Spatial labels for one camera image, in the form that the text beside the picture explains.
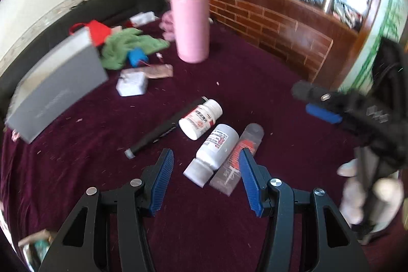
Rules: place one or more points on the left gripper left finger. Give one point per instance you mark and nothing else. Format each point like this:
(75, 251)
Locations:
(83, 242)

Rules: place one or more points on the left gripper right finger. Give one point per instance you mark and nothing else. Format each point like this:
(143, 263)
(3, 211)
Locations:
(298, 219)

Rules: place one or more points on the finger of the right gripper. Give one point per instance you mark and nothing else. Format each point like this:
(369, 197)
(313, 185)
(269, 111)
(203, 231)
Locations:
(323, 114)

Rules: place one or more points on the white gloved right hand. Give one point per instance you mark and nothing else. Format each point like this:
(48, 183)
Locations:
(366, 201)

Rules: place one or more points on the brown wooden headboard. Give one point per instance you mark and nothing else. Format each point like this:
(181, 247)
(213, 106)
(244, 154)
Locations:
(315, 45)

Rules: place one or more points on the cardboard box tray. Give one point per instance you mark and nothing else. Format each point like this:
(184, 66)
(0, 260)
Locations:
(35, 247)

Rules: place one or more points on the clear tube orange contents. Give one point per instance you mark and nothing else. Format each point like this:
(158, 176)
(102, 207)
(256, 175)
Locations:
(228, 176)

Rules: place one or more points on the black marker grey cap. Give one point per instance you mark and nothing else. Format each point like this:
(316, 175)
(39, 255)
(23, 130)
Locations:
(163, 129)

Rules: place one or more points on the white pill bottle red label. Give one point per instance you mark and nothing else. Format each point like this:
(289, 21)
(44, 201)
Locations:
(200, 119)

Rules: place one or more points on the white charger adapter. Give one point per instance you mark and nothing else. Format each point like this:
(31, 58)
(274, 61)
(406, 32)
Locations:
(132, 84)

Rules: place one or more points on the grey shoe box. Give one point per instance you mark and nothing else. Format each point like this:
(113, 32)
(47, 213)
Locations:
(71, 70)

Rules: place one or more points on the brown snack wrapper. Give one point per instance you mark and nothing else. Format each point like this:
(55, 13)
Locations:
(151, 72)

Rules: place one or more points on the pink thermos bottle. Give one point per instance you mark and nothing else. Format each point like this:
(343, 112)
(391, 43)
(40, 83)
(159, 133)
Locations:
(191, 20)

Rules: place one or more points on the pink cloth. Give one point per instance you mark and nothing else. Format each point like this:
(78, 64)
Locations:
(167, 26)

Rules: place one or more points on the blue small object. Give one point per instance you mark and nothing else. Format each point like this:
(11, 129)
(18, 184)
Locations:
(137, 57)

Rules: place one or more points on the green cloth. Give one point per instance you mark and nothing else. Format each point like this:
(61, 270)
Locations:
(118, 45)

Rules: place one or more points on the red cloth bag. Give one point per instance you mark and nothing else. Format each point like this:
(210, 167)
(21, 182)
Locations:
(98, 31)

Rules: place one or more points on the black bag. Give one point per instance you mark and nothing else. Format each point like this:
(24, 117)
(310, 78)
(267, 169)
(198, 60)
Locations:
(108, 12)

